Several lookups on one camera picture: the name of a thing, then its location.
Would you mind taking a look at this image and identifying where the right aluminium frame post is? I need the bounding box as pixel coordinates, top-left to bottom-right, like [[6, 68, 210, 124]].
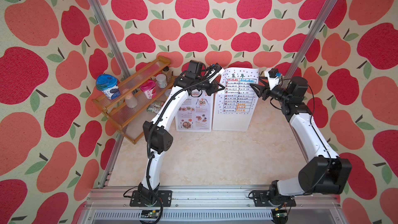
[[285, 0, 338, 78]]

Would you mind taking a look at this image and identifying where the wooden spice shelf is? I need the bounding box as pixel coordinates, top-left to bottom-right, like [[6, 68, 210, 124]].
[[92, 56, 175, 144]]

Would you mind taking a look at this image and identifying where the white dotted menu sheet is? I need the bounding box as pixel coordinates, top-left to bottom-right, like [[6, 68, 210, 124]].
[[215, 67, 259, 115]]

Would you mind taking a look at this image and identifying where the right white rack box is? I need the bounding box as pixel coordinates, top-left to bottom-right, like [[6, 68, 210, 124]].
[[212, 90, 258, 131]]

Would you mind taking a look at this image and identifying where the restaurant special menu sheet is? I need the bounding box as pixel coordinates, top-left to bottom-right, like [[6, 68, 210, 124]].
[[176, 88, 215, 131]]

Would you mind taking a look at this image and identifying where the clear plastic bottle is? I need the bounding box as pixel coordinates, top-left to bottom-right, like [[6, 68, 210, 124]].
[[124, 92, 138, 108]]

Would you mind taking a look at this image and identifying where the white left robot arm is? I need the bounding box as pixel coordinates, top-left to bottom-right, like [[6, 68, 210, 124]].
[[138, 60, 225, 202]]

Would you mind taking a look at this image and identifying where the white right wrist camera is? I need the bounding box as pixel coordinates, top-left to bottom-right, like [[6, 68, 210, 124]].
[[264, 68, 282, 90]]

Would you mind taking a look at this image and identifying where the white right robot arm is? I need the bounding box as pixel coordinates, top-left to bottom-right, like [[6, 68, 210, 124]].
[[250, 76, 352, 207]]

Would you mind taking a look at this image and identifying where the green snack packet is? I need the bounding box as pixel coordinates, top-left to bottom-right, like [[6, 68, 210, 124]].
[[146, 101, 165, 114]]

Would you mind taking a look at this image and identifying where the white rack box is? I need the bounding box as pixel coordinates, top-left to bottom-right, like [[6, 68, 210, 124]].
[[212, 90, 258, 131], [172, 88, 215, 133]]

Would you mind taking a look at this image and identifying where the blue lidded yogurt cup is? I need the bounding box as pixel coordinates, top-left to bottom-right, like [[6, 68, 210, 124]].
[[96, 74, 121, 100]]

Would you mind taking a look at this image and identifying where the left white rack box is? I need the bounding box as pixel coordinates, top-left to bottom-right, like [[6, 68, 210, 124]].
[[172, 88, 215, 133]]

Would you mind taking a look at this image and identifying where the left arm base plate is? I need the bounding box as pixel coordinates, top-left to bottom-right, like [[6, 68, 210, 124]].
[[130, 190, 173, 207]]

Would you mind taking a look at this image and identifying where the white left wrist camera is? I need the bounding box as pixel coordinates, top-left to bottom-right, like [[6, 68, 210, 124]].
[[208, 63, 224, 83]]

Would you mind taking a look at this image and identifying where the left aluminium frame post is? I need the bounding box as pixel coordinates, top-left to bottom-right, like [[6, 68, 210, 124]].
[[88, 0, 131, 79]]

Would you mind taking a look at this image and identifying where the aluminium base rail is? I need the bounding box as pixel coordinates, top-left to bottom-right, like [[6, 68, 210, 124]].
[[76, 185, 348, 224]]

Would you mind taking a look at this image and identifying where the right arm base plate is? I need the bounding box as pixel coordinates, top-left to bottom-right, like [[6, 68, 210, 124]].
[[248, 190, 296, 208]]

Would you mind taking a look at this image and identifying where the aluminium frame post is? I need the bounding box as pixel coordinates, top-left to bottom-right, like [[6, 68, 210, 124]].
[[88, 0, 131, 79], [285, 0, 338, 78]]

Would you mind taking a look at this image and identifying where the black capped glass jar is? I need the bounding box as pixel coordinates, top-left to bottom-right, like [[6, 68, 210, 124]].
[[162, 66, 172, 83]]

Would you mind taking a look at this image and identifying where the white lidded jar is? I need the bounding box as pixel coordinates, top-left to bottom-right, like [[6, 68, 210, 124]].
[[155, 74, 168, 89]]

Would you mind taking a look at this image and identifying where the pink lidded cup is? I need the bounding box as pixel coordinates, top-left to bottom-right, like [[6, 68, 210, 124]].
[[140, 79, 157, 100]]

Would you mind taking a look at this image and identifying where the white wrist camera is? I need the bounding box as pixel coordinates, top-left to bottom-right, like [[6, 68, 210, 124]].
[[208, 63, 224, 83], [264, 68, 282, 90]]

